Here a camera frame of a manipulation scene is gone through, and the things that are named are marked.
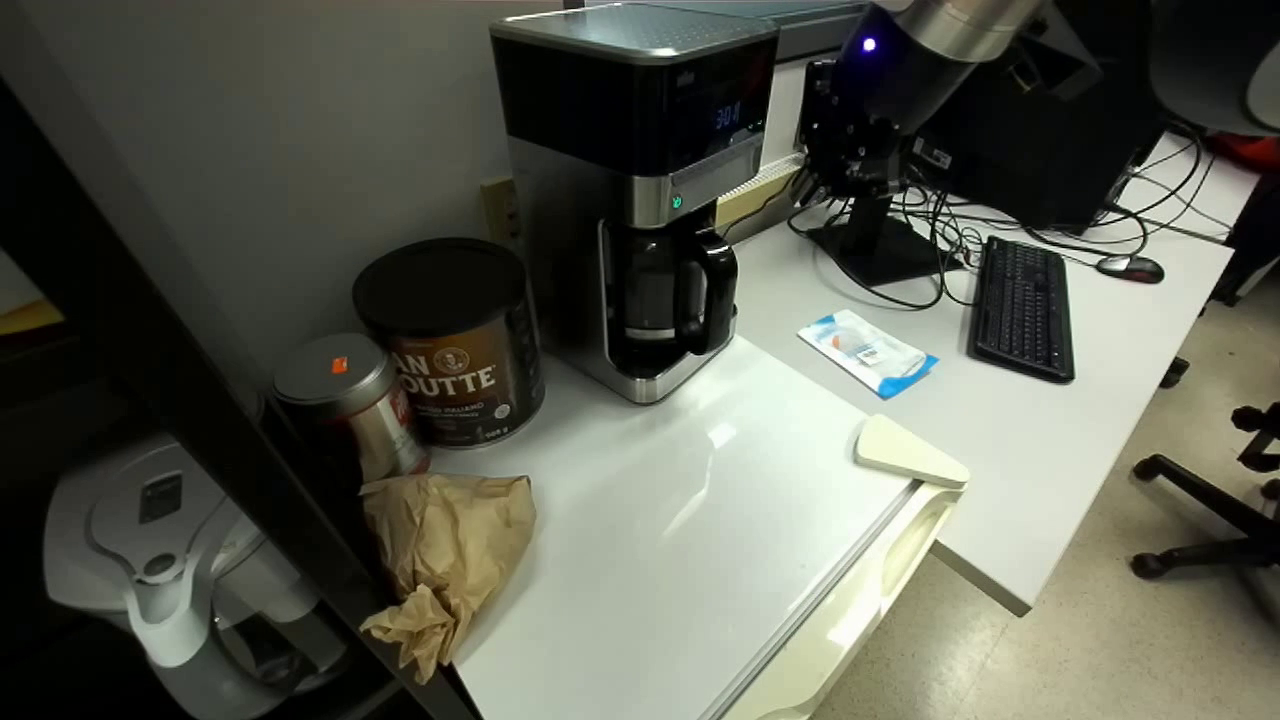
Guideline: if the black office chair base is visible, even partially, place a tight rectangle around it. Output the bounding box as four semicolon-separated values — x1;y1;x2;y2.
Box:
1128;395;1280;583

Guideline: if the white mini fridge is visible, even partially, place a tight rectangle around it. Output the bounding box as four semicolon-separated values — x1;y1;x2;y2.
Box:
425;337;968;720

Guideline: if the crumpled brown paper bag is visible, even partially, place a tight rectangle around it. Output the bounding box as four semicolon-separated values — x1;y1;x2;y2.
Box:
355;473;538;688

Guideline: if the blue white wipes packet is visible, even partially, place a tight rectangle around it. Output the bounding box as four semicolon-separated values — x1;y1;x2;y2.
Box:
794;307;941;406

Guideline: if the beige wall outlet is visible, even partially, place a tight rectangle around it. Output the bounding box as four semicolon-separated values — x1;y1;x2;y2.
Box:
477;171;529;250

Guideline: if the metal canister with steel lid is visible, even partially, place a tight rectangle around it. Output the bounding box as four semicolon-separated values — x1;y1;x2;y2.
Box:
273;331;433;483

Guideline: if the black computer keyboard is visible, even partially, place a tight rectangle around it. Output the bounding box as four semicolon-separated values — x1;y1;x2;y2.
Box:
962;232;1079;390

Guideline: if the black computer mouse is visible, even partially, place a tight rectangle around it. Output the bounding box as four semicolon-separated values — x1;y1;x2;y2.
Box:
1092;251;1169;289

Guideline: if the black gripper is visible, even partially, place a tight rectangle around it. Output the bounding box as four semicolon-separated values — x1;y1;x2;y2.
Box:
794;11;983;205

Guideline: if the black and steel coffee maker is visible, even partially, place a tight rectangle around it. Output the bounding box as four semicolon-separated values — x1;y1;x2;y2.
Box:
486;0;785;407

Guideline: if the black desk cable loop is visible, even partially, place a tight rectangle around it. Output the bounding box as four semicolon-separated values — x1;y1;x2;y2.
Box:
785;163;983;318

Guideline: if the black shelf unit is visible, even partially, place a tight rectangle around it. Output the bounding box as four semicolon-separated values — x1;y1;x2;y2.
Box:
0;75;484;720

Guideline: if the brown coffee can black lid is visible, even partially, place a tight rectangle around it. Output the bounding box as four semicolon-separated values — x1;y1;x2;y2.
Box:
348;235;546;453

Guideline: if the black cable bundle behind monitor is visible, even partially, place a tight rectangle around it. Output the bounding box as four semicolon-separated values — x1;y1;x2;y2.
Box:
932;128;1236;266

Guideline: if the black computer monitor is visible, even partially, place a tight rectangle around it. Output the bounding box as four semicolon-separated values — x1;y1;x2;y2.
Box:
813;0;1204;289

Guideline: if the glass coffee carafe black handle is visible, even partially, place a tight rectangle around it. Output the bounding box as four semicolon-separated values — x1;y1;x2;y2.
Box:
603;228;742;386

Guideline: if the orange fabric item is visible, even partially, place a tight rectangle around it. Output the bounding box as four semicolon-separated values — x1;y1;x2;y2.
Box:
1204;128;1280;178

